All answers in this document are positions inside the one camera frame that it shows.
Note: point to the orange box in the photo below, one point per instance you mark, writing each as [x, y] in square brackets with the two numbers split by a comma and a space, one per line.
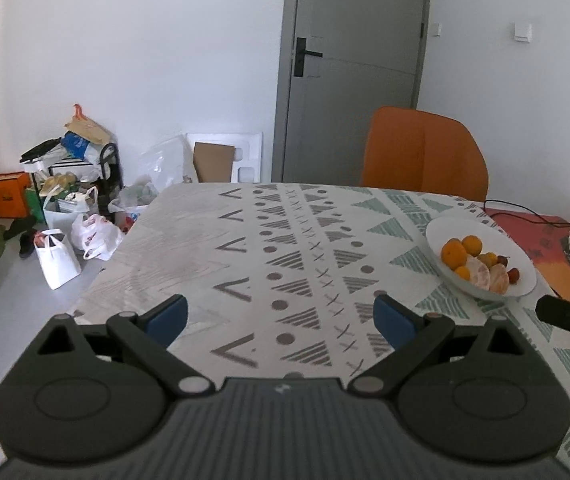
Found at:
[10, 195]

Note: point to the white foam board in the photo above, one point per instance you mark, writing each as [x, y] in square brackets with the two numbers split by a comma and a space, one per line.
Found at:
[250, 150]

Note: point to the dark brown small fruit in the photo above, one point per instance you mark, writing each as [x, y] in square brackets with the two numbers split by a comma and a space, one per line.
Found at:
[503, 260]

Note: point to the blue and white bag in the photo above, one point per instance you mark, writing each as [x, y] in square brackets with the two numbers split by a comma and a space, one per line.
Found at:
[75, 145]

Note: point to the large orange tangerine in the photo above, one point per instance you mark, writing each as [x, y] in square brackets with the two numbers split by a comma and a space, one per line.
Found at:
[472, 245]
[454, 252]

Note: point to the clear plastic bag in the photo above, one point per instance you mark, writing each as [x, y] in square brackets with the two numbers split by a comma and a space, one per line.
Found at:
[170, 160]

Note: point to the red round fruit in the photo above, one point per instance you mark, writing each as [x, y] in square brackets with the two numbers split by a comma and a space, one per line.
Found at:
[515, 275]

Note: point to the white plate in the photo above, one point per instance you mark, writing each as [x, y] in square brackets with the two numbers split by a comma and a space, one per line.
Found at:
[475, 225]

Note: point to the black metal rack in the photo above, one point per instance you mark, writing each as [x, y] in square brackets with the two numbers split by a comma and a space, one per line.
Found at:
[112, 175]

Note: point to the white shopping bag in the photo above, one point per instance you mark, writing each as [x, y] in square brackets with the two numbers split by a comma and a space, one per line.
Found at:
[57, 262]

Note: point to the peeled pomelo piece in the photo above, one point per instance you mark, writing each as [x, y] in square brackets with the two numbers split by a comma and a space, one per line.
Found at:
[479, 274]
[499, 280]

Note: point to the large white wall switch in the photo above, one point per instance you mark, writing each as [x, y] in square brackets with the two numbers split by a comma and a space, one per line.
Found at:
[523, 31]

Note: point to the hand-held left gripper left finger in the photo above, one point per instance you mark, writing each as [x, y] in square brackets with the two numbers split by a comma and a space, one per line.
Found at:
[167, 317]

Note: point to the red patterned mat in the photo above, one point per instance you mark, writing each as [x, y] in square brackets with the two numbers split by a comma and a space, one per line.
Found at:
[540, 245]

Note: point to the small orange kumquat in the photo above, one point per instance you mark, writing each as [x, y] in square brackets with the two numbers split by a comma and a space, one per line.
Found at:
[462, 272]

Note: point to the brown paper bag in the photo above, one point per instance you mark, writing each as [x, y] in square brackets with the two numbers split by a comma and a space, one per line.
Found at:
[87, 127]

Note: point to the olive green round fruit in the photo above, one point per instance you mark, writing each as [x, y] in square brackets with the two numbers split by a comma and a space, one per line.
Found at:
[488, 259]

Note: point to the black shoes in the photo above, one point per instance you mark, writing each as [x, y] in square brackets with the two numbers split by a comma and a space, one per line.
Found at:
[25, 237]

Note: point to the brown cardboard piece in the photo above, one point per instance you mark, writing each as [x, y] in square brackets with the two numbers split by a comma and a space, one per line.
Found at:
[213, 162]

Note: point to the grey plastic bag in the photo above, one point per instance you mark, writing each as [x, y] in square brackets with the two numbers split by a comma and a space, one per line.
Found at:
[132, 202]

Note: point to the patterned tablecloth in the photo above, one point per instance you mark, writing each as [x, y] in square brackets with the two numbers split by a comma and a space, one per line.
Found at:
[215, 260]

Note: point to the white plastic bag red contents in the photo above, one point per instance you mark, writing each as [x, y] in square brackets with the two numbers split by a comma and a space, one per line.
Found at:
[97, 237]

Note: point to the white bag with groceries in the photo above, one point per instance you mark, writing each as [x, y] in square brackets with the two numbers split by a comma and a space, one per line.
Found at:
[67, 207]

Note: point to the flat black item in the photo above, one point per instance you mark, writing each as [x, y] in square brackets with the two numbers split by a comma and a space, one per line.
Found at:
[40, 150]

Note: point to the orange chair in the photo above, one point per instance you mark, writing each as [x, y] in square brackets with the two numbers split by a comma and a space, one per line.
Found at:
[425, 155]

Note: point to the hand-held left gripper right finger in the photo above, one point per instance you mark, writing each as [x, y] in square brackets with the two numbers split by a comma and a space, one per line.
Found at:
[390, 317]

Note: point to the grey door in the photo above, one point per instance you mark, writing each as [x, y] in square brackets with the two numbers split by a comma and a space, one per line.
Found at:
[355, 85]

